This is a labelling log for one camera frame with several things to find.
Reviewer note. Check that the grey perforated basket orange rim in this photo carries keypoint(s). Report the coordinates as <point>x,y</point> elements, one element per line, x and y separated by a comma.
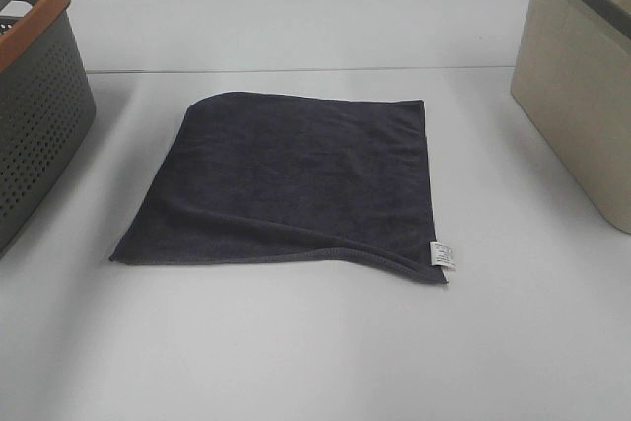
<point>47,108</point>

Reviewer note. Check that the beige bin with grey rim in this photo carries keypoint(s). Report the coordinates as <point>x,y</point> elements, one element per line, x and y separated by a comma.
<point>572,79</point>

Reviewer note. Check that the dark grey towel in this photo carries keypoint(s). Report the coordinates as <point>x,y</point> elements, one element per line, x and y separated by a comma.
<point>263,178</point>

